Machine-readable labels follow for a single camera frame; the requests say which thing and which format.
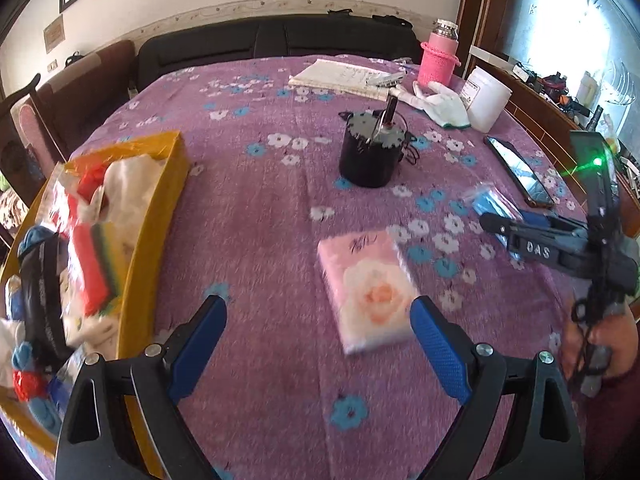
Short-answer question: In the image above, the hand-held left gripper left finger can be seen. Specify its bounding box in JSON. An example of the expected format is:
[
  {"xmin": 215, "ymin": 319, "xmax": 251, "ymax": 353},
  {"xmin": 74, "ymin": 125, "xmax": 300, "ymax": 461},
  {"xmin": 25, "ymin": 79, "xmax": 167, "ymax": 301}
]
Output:
[{"xmin": 55, "ymin": 295, "xmax": 228, "ymax": 480}]

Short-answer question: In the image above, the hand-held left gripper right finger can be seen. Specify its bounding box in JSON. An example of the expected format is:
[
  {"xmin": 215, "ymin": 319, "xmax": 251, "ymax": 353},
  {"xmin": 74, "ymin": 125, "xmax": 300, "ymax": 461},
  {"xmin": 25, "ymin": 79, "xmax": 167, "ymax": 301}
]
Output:
[{"xmin": 409, "ymin": 295, "xmax": 586, "ymax": 480}]

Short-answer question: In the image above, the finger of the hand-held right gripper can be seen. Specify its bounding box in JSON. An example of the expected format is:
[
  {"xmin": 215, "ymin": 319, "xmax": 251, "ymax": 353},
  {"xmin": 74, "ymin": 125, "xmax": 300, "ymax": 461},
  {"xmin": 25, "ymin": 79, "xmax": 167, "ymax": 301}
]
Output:
[
  {"xmin": 479, "ymin": 211, "xmax": 585, "ymax": 250},
  {"xmin": 520, "ymin": 211, "xmax": 588, "ymax": 236}
]

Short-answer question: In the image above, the blue packet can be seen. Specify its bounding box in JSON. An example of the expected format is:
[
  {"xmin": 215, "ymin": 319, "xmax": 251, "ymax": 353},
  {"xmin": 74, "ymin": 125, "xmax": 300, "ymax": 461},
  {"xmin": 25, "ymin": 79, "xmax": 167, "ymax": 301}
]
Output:
[{"xmin": 462, "ymin": 185, "xmax": 523, "ymax": 226}]

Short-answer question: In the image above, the pink tissue pack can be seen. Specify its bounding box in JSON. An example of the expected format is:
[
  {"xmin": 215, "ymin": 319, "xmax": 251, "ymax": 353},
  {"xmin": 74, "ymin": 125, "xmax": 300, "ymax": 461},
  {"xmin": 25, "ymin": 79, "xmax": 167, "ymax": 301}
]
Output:
[{"xmin": 317, "ymin": 230, "xmax": 421, "ymax": 356}]

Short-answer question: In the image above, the yellow cardboard box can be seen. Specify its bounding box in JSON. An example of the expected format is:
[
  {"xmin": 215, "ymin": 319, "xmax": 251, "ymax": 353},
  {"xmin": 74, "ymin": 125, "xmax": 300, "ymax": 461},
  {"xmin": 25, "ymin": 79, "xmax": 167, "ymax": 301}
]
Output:
[{"xmin": 0, "ymin": 131, "xmax": 191, "ymax": 478}]

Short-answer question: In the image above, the person's right forearm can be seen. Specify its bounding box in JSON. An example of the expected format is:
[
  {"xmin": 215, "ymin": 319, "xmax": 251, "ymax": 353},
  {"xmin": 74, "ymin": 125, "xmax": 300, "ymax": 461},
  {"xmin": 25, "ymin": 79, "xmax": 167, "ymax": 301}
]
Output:
[{"xmin": 575, "ymin": 375, "xmax": 640, "ymax": 480}]

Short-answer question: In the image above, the person's right hand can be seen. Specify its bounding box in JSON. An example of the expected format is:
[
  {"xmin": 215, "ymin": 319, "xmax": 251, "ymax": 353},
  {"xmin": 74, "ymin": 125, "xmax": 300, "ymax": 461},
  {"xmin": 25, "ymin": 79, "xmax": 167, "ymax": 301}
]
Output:
[{"xmin": 562, "ymin": 309, "xmax": 640, "ymax": 380}]

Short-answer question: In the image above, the black smartphone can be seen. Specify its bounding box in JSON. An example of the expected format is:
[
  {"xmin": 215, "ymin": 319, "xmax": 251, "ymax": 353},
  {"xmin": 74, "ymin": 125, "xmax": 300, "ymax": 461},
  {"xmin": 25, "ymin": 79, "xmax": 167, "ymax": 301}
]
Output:
[{"xmin": 484, "ymin": 136, "xmax": 556, "ymax": 209}]

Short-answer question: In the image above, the white patterned cloth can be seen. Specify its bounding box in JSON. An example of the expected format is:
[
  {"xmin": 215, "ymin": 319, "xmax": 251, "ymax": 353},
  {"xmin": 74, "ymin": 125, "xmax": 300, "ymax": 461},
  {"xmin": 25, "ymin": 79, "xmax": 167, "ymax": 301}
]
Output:
[{"xmin": 62, "ymin": 310, "xmax": 123, "ymax": 356}]

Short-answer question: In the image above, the wooden sideboard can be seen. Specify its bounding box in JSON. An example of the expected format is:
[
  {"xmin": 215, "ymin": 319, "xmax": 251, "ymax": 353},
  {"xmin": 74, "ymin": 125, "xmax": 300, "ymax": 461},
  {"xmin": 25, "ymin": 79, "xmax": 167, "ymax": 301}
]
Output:
[{"xmin": 470, "ymin": 45, "xmax": 640, "ymax": 241}]

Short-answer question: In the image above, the white plastic jar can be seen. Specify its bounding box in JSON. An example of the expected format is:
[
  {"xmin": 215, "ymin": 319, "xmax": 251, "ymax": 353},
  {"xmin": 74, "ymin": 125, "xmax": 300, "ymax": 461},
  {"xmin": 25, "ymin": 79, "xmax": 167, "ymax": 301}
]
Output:
[{"xmin": 462, "ymin": 66, "xmax": 513, "ymax": 133}]

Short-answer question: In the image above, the white glove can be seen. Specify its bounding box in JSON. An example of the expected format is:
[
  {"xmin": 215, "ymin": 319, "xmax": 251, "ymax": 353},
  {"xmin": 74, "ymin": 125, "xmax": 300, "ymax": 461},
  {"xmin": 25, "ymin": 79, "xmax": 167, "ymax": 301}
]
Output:
[{"xmin": 390, "ymin": 80, "xmax": 472, "ymax": 129}]

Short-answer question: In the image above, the multicolour sponge pack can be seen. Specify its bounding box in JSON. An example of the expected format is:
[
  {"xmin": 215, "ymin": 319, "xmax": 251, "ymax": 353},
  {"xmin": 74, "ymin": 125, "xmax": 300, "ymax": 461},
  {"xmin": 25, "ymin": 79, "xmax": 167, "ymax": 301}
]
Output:
[{"xmin": 67, "ymin": 222, "xmax": 133, "ymax": 316}]

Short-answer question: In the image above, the dark red pot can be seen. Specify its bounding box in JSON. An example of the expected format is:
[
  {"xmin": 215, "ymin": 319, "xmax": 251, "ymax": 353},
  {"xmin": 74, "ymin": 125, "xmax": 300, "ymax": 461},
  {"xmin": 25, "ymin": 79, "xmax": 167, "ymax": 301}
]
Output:
[{"xmin": 542, "ymin": 74, "xmax": 571, "ymax": 101}]

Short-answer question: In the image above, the white bottle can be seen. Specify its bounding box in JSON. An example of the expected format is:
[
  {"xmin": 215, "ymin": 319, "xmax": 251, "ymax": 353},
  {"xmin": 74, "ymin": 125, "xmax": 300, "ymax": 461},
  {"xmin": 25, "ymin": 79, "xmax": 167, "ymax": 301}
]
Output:
[{"xmin": 575, "ymin": 71, "xmax": 598, "ymax": 103}]

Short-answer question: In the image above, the black cylindrical motor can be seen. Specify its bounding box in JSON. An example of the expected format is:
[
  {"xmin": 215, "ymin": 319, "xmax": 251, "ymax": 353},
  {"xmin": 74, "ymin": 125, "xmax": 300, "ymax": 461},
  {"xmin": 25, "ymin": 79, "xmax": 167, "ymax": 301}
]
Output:
[{"xmin": 339, "ymin": 95, "xmax": 418, "ymax": 189}]

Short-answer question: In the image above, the red cloth ball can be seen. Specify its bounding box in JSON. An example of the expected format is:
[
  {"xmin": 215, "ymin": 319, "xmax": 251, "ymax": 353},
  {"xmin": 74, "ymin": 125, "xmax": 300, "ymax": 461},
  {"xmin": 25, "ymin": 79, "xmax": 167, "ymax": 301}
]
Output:
[{"xmin": 12, "ymin": 370, "xmax": 48, "ymax": 403}]

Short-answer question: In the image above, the pink bottle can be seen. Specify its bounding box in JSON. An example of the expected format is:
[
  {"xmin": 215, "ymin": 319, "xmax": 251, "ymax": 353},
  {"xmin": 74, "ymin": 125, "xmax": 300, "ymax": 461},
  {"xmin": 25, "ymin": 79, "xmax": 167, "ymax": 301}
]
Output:
[{"xmin": 417, "ymin": 19, "xmax": 462, "ymax": 87}]

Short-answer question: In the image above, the white plastic bag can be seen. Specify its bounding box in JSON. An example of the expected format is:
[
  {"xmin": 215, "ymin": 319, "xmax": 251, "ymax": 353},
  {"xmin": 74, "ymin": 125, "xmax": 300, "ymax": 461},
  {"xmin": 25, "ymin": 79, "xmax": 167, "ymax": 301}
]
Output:
[{"xmin": 102, "ymin": 152, "xmax": 168, "ymax": 241}]

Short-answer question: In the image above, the window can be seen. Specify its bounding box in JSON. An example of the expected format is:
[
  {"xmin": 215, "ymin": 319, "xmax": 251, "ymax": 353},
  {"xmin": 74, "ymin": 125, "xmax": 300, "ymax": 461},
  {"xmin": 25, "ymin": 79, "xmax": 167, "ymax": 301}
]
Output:
[{"xmin": 505, "ymin": 0, "xmax": 640, "ymax": 126}]

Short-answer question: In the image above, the white notebook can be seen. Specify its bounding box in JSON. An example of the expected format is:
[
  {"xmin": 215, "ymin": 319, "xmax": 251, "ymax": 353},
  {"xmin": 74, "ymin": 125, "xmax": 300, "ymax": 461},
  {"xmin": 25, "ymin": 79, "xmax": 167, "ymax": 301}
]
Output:
[{"xmin": 288, "ymin": 58, "xmax": 403, "ymax": 101}]

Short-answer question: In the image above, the dark wooden chair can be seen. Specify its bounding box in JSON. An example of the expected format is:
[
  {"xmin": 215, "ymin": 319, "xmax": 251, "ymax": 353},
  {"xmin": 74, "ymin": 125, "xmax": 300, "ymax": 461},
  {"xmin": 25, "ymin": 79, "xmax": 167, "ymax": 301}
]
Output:
[{"xmin": 0, "ymin": 73, "xmax": 68, "ymax": 211}]

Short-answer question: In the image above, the brown armchair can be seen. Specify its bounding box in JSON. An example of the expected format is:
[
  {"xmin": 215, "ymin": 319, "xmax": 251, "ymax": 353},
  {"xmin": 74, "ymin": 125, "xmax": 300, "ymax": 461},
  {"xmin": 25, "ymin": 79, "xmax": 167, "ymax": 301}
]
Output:
[{"xmin": 10, "ymin": 39, "xmax": 137, "ymax": 161}]

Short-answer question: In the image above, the black sofa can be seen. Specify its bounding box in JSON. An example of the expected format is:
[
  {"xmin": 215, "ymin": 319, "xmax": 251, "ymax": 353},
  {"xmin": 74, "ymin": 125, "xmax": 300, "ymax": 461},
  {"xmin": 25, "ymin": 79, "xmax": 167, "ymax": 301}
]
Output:
[{"xmin": 136, "ymin": 14, "xmax": 422, "ymax": 92}]

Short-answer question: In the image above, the wall plaque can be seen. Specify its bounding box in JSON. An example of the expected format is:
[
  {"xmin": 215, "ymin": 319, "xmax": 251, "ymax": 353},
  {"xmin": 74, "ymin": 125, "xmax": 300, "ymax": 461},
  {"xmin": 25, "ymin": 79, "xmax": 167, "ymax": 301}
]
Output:
[{"xmin": 42, "ymin": 14, "xmax": 66, "ymax": 53}]

